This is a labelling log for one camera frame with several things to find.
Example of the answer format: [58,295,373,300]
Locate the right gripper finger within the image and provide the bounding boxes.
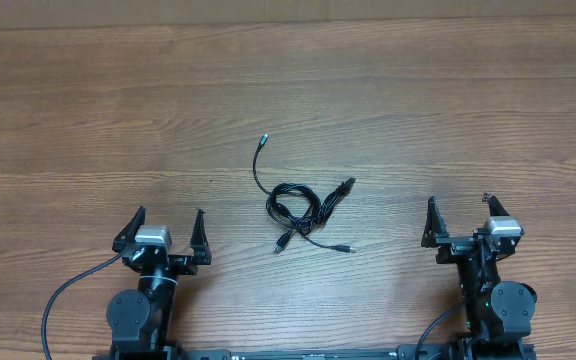
[421,196,449,248]
[482,193,509,217]

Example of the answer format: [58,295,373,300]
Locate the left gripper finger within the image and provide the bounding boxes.
[112,206,146,252]
[190,209,212,265]

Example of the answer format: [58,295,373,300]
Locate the black USB-C cable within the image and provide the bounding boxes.
[252,133,357,254]

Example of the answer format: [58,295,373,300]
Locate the black USB-A cable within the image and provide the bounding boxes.
[272,176,357,255]

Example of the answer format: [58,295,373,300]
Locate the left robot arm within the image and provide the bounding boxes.
[106,207,212,360]

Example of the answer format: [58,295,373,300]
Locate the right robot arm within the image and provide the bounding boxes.
[414,194,538,359]

